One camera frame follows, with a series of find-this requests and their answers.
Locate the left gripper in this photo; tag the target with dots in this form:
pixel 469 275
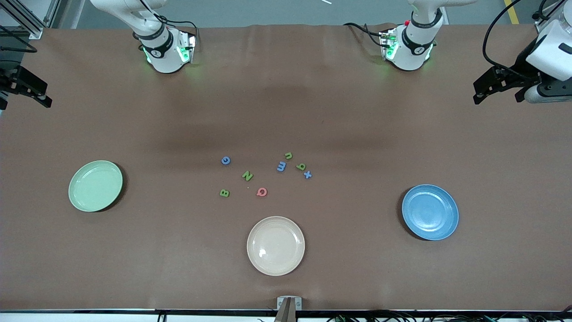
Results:
pixel 519 70

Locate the blue capital letter C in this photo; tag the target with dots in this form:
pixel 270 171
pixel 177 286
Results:
pixel 222 161

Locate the green capital letter B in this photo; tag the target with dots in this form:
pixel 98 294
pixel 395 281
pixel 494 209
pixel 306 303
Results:
pixel 224 193

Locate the green small letter q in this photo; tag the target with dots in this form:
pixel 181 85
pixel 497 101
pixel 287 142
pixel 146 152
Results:
pixel 300 167

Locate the green capital letter N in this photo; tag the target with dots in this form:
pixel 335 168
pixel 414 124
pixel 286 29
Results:
pixel 247 175

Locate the blue small letter m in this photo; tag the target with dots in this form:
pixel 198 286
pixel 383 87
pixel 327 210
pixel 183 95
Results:
pixel 281 167

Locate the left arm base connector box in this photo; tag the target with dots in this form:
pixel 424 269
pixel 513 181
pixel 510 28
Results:
pixel 388 44

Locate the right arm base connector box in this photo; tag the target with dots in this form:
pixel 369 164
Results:
pixel 185 51

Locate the green plate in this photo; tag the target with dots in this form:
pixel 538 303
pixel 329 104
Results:
pixel 95 186

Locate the blue plate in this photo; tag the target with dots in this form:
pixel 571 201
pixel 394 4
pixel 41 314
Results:
pixel 430 212

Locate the brown table cover mat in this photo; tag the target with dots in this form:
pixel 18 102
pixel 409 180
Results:
pixel 134 268

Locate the beige plate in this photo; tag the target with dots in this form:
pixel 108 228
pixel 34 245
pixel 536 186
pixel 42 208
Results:
pixel 275 246

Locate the left arm wrist camera bar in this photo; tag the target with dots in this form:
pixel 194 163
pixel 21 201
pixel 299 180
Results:
pixel 549 93

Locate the aluminium frame profile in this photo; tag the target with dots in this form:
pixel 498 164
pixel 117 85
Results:
pixel 35 32
pixel 543 18

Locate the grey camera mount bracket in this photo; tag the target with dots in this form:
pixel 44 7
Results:
pixel 280 304

